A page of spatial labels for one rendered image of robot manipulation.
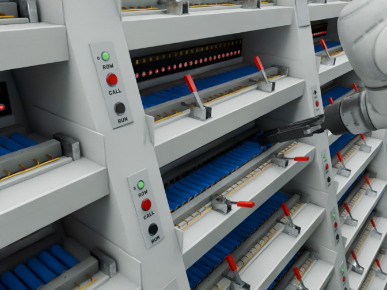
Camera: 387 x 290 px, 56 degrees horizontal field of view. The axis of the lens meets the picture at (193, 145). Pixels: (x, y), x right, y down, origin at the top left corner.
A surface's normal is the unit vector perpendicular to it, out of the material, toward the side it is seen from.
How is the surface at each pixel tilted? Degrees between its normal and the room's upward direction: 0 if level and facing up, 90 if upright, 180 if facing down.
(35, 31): 109
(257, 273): 19
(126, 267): 90
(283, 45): 90
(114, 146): 90
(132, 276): 90
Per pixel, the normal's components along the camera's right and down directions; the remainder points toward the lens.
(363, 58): -0.80, 0.58
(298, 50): -0.62, 0.31
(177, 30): 0.78, 0.29
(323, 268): 0.04, -0.91
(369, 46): -0.85, 0.20
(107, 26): 0.75, -0.03
